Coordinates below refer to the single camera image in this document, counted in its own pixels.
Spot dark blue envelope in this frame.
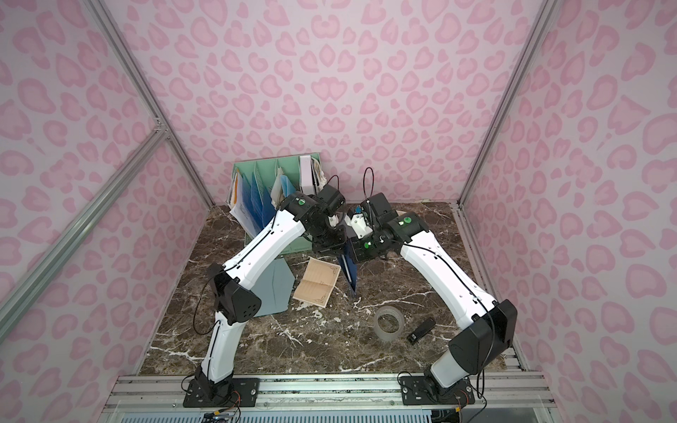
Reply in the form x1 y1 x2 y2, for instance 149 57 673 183
338 248 358 295

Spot light teal envelope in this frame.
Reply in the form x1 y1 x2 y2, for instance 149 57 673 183
251 258 295 317

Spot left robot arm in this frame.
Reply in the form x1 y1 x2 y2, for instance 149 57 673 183
194 184 345 397

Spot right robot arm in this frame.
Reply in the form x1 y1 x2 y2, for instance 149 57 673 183
344 193 518 393

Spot stack of loose papers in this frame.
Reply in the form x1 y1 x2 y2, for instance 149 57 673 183
311 157 328 192

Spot blue folder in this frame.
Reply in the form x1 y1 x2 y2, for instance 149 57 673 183
280 174 296 200

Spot clear tape roll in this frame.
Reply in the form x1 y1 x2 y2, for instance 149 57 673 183
373 306 405 342

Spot white binder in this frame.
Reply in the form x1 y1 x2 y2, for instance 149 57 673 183
299 155 317 195

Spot green file organizer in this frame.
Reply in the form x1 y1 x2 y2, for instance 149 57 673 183
232 155 301 245

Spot small black clip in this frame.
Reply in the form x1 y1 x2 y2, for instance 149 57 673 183
407 317 437 345

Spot white document papers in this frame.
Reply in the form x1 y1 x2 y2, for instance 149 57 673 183
228 169 263 238

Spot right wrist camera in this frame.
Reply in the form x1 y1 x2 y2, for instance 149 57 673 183
344 213 373 239

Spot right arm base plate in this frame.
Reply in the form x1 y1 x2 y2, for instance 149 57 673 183
397 372 475 408

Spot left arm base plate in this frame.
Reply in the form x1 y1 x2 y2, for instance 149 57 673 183
183 377 261 408

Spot aluminium front rail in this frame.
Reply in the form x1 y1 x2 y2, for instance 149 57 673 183
103 372 555 412

